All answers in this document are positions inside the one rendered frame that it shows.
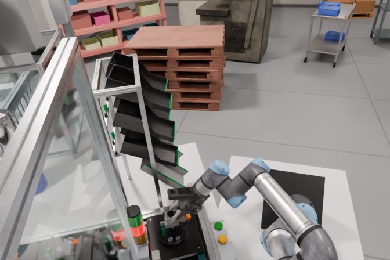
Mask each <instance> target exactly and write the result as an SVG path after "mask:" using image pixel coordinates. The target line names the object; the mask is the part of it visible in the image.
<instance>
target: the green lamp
mask: <svg viewBox="0 0 390 260"><path fill-rule="evenodd" d="M127 219H128V222H129V226H130V227H132V228H137V227H139V226H140V225H141V224H142V223H143V217H142V213H141V210H140V214H139V215H138V216H137V217H135V218H127Z"/></svg>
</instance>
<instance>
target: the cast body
mask: <svg viewBox="0 0 390 260"><path fill-rule="evenodd" d="M164 214H165V216H164V221H161V222H160V226H164V225H165V228H171V227H174V226H179V222H175V223H173V224H170V219H172V217H173V216H174V215H175V211H174V210H172V211H167V212H164Z"/></svg>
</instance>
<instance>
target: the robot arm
mask: <svg viewBox="0 0 390 260"><path fill-rule="evenodd" d="M269 171H270V167H269V166H268V165H267V164H266V163H265V162H264V161H263V160H262V159H261V158H260V157H256V158H255V159H253V160H252V161H251V162H250V163H249V164H248V165H247V166H246V167H245V168H244V169H243V170H242V171H240V172H239V173H238V174H237V175H236V176H235V177H234V178H233V179H231V178H230V176H229V175H228V174H229V172H230V168H229V167H228V165H227V164H226V163H225V162H223V161H222V160H216V161H215V162H214V163H213V164H212V165H210V167H209V168H208V169H207V170H206V171H205V172H204V173H203V174H202V175H201V176H200V177H199V178H198V179H197V180H196V182H195V184H194V185H193V186H192V187H180V188H173V189H168V190H167V195H168V199H169V200H174V201H173V203H172V205H171V206H170V208H169V211H172V210H174V209H177V211H176V214H175V215H174V216H173V217H172V219H170V224H173V223H175V222H185V221H186V218H185V214H186V211H188V212H192V214H193V215H196V214H197V213H198V212H199V211H200V210H201V209H202V208H203V207H202V204H203V203H204V202H205V201H206V200H207V199H208V198H209V197H210V194H209V193H210V192H211V191H212V190H213V189H214V188H216V190H217V191H218V192H219V193H220V194H221V196H222V197H223V198H224V199H225V200H226V202H227V203H228V204H229V205H230V206H231V207H232V208H234V209H236V208H237V207H239V206H240V205H241V204H242V203H243V202H244V201H246V199H247V196H246V192H248V191H249V190H250V189H251V188H252V187H253V186H254V187H255V188H256V189H257V191H259V193H260V194H261V196H262V197H263V198H264V199H265V200H266V202H267V203H268V204H269V205H270V206H271V208H272V209H273V210H274V212H275V213H276V214H277V215H278V217H279V218H278V219H277V220H276V221H275V222H274V223H272V224H271V225H270V226H269V227H268V228H267V229H266V230H264V231H263V232H262V234H261V235H260V238H259V239H260V242H261V244H262V246H263V248H264V249H265V251H266V252H267V253H268V254H269V255H270V256H271V257H272V258H273V260H338V254H337V250H336V248H335V245H334V243H333V241H332V239H331V237H330V236H329V235H328V233H327V232H326V231H325V230H324V229H323V227H322V226H321V225H320V224H317V215H316V212H315V208H314V206H313V204H312V202H311V201H310V200H309V199H308V198H306V197H305V196H302V195H300V194H294V195H291V196H289V195H288V194H287V193H286V192H285V191H284V190H283V189H282V187H281V186H280V185H279V184H278V183H277V182H276V181H275V180H274V179H273V178H272V177H271V176H270V175H269V174H268V173H269ZM197 210H198V211H197ZM196 211H197V212H196ZM295 243H296V244H297V245H298V247H299V248H300V249H301V250H300V251H299V252H298V253H297V254H296V252H295Z"/></svg>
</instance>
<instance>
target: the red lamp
mask: <svg viewBox="0 0 390 260"><path fill-rule="evenodd" d="M130 228H131V232H132V235H133V236H135V237H139V236H141V235H142V234H143V233H144V232H145V230H146V228H145V224H144V221H143V223H142V224H141V225H140V226H139V227H135V228H133V227H130Z"/></svg>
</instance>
